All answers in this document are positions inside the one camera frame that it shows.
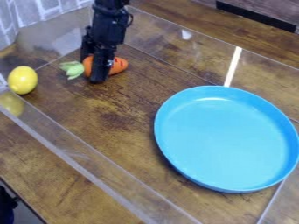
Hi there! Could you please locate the blue plastic tray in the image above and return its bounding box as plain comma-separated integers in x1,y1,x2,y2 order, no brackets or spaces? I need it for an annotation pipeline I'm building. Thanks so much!
153,86,299,193

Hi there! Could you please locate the grey patterned curtain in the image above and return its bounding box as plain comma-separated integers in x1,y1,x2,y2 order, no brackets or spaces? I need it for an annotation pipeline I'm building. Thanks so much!
0,0,94,51

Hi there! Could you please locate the orange toy carrot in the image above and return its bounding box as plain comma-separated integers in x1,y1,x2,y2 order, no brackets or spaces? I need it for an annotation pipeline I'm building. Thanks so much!
59,56,128,80

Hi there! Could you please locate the dark baseboard strip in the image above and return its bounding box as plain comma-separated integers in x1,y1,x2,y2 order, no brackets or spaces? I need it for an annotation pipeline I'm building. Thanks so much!
216,0,296,33

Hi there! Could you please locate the yellow toy lemon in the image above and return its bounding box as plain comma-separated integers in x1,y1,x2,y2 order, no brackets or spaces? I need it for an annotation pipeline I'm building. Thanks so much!
6,66,37,95

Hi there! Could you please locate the clear acrylic enclosure wall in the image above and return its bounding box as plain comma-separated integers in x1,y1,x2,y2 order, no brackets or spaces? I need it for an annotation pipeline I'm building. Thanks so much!
0,0,299,224

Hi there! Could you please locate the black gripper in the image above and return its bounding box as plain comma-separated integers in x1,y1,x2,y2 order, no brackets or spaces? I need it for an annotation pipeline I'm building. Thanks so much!
79,0,133,83

